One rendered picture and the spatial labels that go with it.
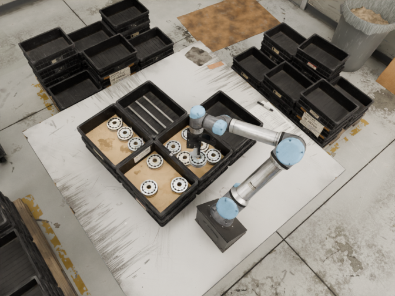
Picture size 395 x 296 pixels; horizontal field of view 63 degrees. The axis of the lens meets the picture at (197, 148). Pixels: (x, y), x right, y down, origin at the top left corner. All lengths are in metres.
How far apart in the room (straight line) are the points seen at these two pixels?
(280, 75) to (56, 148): 2.08
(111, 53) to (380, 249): 2.87
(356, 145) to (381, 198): 0.55
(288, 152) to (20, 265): 1.85
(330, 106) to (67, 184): 2.18
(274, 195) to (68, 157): 1.38
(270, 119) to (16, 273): 2.01
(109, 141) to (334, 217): 1.98
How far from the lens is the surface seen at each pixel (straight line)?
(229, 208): 1.62
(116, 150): 2.13
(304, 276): 2.83
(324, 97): 3.06
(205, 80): 2.64
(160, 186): 1.97
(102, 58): 3.18
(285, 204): 2.17
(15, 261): 2.54
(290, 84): 3.21
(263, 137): 1.66
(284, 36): 3.69
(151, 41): 3.45
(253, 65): 3.45
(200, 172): 2.01
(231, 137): 2.17
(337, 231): 3.03
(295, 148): 1.49
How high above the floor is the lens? 2.62
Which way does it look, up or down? 59 degrees down
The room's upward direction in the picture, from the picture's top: 5 degrees clockwise
